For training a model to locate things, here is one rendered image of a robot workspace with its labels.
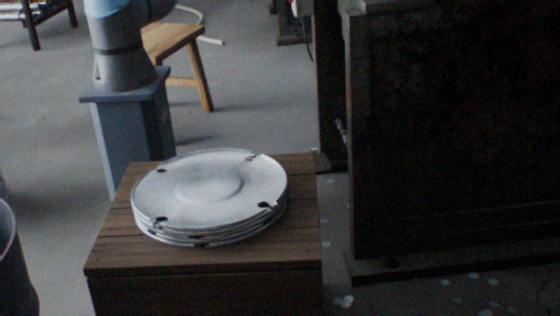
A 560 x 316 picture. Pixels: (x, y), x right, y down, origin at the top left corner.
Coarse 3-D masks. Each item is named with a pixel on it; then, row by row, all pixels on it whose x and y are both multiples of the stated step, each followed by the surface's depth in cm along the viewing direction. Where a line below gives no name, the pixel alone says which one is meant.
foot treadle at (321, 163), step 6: (318, 156) 178; (324, 156) 177; (318, 162) 175; (324, 162) 175; (330, 162) 176; (336, 162) 176; (342, 162) 176; (318, 168) 172; (324, 168) 172; (330, 168) 172; (336, 168) 175; (342, 168) 175
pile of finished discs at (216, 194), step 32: (192, 160) 134; (224, 160) 133; (256, 160) 132; (160, 192) 124; (192, 192) 122; (224, 192) 121; (256, 192) 121; (160, 224) 114; (192, 224) 113; (224, 224) 112; (256, 224) 114
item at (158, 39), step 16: (144, 32) 238; (160, 32) 236; (176, 32) 234; (192, 32) 233; (160, 48) 220; (176, 48) 224; (192, 48) 239; (160, 64) 252; (192, 64) 243; (176, 80) 251; (192, 80) 248; (208, 96) 250; (208, 112) 252
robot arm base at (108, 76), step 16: (128, 48) 152; (144, 48) 158; (96, 64) 156; (112, 64) 153; (128, 64) 153; (144, 64) 156; (96, 80) 156; (112, 80) 154; (128, 80) 154; (144, 80) 156
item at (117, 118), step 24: (168, 72) 165; (96, 96) 154; (120, 96) 153; (144, 96) 152; (96, 120) 160; (120, 120) 158; (144, 120) 157; (168, 120) 168; (120, 144) 161; (144, 144) 160; (168, 144) 168; (120, 168) 164
